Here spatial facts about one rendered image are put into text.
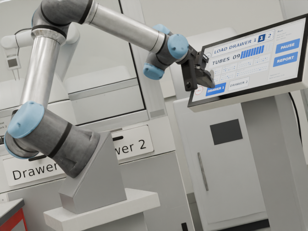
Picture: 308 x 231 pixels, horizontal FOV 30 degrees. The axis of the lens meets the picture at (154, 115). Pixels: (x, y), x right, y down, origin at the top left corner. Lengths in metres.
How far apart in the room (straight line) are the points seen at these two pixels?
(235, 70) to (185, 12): 3.39
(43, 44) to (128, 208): 0.61
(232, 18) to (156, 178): 3.47
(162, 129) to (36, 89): 0.73
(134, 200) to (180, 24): 4.12
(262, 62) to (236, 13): 3.50
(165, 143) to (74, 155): 0.81
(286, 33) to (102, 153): 0.94
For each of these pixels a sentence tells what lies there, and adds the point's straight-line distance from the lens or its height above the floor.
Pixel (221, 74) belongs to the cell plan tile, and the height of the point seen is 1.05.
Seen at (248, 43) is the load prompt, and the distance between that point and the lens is 2.32.
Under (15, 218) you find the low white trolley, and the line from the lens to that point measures 2.25.
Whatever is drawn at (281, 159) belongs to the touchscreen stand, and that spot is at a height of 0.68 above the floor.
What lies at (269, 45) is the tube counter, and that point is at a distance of 2.24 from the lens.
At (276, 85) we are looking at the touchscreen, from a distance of 2.09.
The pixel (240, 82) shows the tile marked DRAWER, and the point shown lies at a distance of 2.21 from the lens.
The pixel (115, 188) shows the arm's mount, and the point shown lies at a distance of 1.61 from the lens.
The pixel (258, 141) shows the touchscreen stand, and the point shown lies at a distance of 2.30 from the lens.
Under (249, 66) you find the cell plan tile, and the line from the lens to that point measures 2.23.
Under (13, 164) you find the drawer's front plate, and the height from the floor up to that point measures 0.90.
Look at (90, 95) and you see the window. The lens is 2.39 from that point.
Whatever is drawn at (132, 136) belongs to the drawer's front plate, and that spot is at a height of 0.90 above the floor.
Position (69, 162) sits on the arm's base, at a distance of 1.65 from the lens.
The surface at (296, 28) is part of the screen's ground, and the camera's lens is 2.22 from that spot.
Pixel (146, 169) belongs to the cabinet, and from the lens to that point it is 2.38.
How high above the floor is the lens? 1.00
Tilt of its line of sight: 1 degrees down
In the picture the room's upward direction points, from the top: 14 degrees counter-clockwise
